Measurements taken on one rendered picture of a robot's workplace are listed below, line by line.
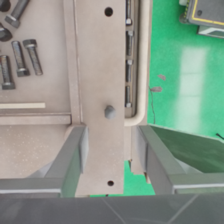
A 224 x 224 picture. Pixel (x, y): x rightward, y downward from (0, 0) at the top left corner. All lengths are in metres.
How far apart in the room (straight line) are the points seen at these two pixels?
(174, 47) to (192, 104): 0.63
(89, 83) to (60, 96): 0.06
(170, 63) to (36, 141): 1.58
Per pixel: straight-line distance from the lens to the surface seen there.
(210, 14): 1.59
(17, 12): 0.30
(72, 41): 0.26
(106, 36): 0.27
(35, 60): 0.28
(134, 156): 0.47
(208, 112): 2.03
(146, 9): 0.41
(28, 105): 0.30
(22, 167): 0.36
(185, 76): 1.82
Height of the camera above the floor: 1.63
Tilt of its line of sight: 75 degrees down
